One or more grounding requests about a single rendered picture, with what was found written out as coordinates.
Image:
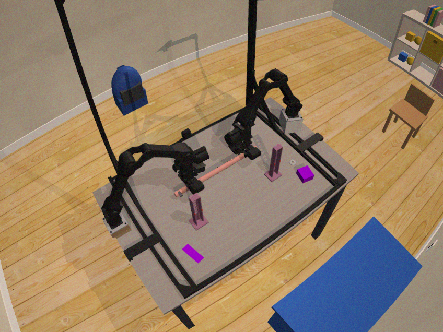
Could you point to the long salmon-pink rail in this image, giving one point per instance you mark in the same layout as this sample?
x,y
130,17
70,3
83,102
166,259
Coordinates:
x,y
212,173

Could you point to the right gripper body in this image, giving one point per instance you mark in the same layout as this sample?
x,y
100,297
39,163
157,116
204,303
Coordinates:
x,y
195,185

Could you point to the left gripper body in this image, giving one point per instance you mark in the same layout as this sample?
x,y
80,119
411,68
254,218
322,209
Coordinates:
x,y
252,152

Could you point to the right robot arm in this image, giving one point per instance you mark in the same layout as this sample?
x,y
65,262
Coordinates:
x,y
184,156

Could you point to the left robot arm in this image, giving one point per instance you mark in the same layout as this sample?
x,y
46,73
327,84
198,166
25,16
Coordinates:
x,y
247,115

